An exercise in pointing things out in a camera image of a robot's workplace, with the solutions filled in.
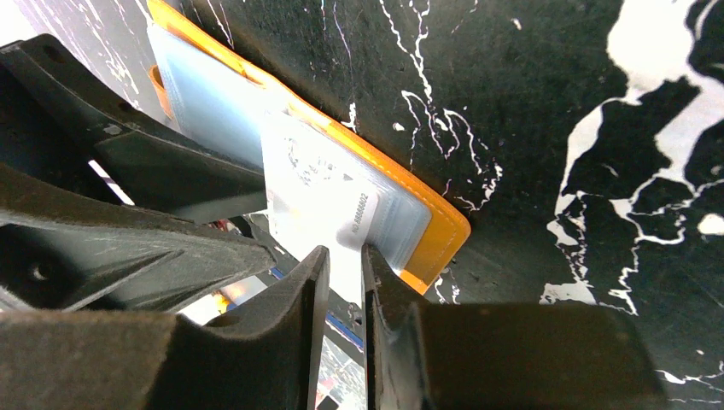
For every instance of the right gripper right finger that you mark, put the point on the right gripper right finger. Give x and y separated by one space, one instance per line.
425 355

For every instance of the orange leather card holder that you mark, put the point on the orange leather card holder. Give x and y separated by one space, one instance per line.
223 102

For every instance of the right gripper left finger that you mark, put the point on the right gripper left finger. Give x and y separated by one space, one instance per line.
262 355

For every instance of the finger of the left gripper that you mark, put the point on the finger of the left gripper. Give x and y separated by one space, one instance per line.
155 166
63 251

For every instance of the white numbered card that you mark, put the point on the white numbered card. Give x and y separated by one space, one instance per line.
316 196

